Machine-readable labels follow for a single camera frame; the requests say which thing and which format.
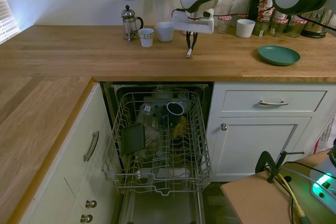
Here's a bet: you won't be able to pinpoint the black flat container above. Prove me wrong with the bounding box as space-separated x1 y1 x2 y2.
120 123 146 155

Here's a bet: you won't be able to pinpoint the clear glass container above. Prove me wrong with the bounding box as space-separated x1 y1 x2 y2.
135 102 163 158

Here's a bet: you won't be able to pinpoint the jars with red lids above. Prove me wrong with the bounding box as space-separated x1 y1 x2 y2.
209 0 336 34

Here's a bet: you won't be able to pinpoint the steel dishwasher door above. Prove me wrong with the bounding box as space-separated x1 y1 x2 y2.
119 189 206 224

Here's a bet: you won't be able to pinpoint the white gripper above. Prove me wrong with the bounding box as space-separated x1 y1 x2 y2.
171 8 215 50

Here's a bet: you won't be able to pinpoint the clear pitcher dark blue lid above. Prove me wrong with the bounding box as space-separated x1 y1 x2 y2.
150 0 175 24

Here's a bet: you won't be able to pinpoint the white patterned cup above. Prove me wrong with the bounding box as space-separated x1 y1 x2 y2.
138 28 155 48

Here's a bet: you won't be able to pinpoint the wooden mounting table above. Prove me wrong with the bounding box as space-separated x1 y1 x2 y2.
220 152 336 224

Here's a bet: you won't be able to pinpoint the white oatmeal cup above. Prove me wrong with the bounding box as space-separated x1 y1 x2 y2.
258 0 275 12

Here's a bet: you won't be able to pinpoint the silver drawer handle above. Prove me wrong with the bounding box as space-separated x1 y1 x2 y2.
259 99 289 107

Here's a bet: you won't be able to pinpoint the yellow item in rack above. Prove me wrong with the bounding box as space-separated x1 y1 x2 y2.
172 120 188 138

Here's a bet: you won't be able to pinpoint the glass jar red checked lid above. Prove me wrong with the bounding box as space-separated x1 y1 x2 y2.
270 17 290 38
286 18 308 38

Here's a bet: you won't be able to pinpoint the yellow cable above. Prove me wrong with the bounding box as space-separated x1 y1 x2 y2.
277 172 307 220

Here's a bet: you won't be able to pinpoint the grey wire dishwasher rack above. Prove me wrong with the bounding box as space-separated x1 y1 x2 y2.
101 91 213 197

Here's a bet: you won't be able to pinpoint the black C-clamp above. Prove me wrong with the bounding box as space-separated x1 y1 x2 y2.
255 151 306 184

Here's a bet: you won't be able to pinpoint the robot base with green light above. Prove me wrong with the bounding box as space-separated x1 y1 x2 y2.
309 140 336 208

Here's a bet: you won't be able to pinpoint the white mug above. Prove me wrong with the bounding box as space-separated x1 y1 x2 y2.
155 22 175 42

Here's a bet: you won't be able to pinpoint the clear pitcher light blue lid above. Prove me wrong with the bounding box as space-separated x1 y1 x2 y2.
118 0 143 26

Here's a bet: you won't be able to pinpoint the green plate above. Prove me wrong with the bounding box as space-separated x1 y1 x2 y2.
257 45 301 67

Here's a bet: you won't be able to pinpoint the clear drinking glass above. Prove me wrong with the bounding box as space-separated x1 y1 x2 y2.
230 0 250 28

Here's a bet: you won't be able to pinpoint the window blinds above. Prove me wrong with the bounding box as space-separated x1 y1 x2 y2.
0 0 21 45

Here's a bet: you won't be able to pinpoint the silver cabinet handle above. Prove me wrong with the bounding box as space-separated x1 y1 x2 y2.
83 131 100 163

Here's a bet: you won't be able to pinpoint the dark blue mug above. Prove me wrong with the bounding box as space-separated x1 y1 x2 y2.
166 101 185 126

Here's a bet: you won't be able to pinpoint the green can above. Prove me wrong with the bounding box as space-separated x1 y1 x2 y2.
252 20 271 37

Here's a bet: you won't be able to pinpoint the glass French press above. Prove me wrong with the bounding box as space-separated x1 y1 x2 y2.
121 5 145 43

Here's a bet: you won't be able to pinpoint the white ceramic pot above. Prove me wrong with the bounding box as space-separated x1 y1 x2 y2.
236 19 256 38

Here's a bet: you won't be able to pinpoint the small jar red checked lid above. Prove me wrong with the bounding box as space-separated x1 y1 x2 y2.
217 15 233 35

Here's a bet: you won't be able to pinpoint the steel electric kettle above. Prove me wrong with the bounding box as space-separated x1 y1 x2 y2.
300 8 336 39

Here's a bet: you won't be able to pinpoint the white plastic bag red print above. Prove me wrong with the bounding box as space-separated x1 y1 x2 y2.
313 113 336 157

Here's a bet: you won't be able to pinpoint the red oatmeal cup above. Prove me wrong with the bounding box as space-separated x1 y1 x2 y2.
256 8 274 23

